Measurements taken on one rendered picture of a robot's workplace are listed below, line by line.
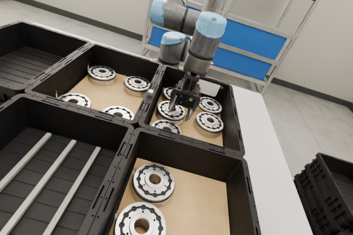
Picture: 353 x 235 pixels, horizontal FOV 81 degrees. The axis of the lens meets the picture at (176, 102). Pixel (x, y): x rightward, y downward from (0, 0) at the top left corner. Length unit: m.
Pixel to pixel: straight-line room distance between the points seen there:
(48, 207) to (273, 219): 0.66
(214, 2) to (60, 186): 0.85
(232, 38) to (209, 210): 2.23
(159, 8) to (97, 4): 3.20
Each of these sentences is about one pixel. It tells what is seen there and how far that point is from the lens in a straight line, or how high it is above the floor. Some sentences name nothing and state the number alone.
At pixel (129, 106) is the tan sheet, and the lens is 0.76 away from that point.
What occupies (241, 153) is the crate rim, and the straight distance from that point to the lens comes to 0.59.
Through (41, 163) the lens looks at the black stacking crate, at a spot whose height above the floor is 0.83.
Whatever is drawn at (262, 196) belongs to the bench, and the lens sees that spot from 0.87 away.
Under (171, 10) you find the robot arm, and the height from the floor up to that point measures 1.17.
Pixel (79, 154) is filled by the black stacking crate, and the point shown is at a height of 0.83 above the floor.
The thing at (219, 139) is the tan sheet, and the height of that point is 0.83.
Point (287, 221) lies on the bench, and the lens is 0.87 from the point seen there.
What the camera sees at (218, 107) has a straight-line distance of 0.85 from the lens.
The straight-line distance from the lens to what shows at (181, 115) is 0.73.
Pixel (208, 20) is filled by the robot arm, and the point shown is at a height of 1.19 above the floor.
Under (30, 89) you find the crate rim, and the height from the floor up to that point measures 0.93.
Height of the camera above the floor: 1.30
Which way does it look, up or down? 34 degrees down
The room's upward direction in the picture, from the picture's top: 18 degrees clockwise
